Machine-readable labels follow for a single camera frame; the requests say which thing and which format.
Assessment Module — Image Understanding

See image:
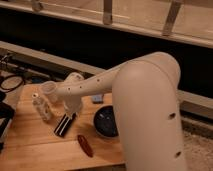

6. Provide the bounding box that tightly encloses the black striped eraser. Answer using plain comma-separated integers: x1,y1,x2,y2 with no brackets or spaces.
54,114,76,137

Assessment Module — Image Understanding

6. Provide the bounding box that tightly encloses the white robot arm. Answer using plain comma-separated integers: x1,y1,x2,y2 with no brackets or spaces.
57,52,188,171

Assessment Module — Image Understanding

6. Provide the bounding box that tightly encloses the black ring cable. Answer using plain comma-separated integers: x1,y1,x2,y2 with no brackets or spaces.
0,74,26,93

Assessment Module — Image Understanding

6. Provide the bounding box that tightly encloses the black equipment at left edge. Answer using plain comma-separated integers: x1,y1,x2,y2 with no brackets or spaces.
0,91,15,152

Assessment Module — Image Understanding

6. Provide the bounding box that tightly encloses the black bowl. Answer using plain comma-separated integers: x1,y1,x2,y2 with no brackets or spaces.
93,105,118,138

